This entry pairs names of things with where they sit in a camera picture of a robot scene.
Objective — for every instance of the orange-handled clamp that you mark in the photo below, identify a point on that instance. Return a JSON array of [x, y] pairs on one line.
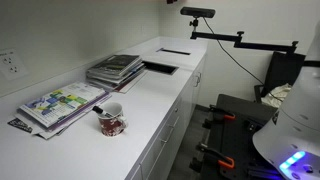
[[219, 115], [211, 157]]

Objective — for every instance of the black chair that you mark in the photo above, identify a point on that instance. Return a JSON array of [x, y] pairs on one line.
[[283, 68]]

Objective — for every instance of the black robot cart table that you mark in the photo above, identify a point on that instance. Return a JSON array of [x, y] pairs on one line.
[[233, 138]]

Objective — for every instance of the red patterned mug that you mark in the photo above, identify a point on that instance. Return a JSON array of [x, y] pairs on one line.
[[117, 123]]

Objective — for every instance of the dark book stack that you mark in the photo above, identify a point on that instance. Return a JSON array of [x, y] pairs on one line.
[[115, 71]]

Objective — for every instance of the white crumpled bag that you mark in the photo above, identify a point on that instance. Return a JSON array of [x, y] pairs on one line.
[[276, 96]]

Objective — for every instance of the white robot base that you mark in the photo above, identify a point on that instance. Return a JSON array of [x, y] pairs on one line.
[[290, 140]]

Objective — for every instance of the black camera on mount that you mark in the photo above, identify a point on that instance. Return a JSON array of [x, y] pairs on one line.
[[198, 12]]

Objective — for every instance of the white cabinet drawers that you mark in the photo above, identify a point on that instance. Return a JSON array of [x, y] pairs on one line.
[[158, 156]]

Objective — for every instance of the upper orange-handled clamp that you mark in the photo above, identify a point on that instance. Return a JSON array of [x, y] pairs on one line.
[[219, 115]]

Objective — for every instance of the black card on counter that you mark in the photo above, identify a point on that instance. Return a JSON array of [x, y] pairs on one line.
[[17, 123]]

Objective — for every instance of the lower orange-handled clamp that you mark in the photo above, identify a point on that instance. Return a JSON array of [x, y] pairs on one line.
[[211, 157]]

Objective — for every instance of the black marker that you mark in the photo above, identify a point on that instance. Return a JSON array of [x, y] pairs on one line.
[[100, 111]]

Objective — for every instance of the colourful magazine stack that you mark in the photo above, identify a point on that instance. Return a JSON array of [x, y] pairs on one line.
[[55, 111]]

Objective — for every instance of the white wall outlet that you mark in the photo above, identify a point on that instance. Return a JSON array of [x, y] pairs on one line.
[[11, 65]]

